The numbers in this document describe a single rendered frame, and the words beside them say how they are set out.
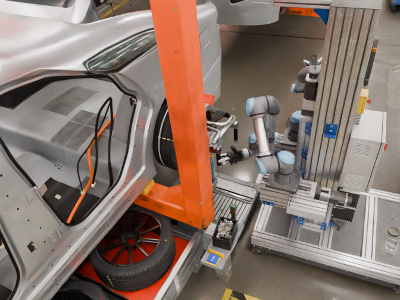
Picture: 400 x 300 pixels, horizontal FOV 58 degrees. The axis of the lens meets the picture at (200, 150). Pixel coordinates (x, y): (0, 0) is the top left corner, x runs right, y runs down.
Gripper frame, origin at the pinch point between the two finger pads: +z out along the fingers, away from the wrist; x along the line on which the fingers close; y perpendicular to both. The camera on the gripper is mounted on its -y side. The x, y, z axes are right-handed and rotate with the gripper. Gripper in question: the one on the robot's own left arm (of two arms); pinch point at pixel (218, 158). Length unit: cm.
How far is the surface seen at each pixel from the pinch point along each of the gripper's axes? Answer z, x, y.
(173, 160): 33.9, 11.4, -0.6
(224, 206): -7, 14, 77
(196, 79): 20, -33, -94
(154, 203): 57, -9, 19
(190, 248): 40, -41, 44
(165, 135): 35.6, 20.7, -19.9
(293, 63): -205, 243, 84
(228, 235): 12, -52, 27
